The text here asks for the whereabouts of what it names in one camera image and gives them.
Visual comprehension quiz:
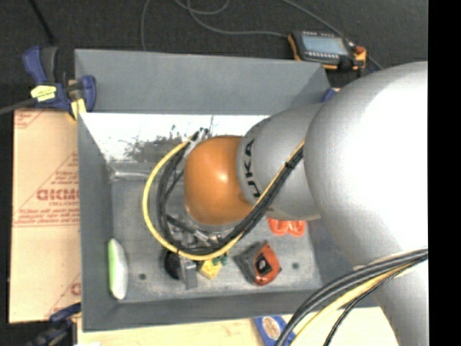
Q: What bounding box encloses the black round object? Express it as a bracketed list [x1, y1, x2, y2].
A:
[164, 249, 184, 280]

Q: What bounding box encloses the yellow block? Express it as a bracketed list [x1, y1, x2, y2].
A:
[197, 259, 221, 280]

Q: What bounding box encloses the grey and orange tape measure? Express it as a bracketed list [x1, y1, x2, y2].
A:
[233, 240, 282, 287]

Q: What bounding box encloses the white and green sponge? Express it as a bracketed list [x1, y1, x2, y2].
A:
[107, 238, 130, 301]

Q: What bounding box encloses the orange toy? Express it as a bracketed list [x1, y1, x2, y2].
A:
[267, 218, 307, 239]

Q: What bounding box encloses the grey metal bin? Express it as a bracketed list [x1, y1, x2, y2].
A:
[73, 48, 380, 332]

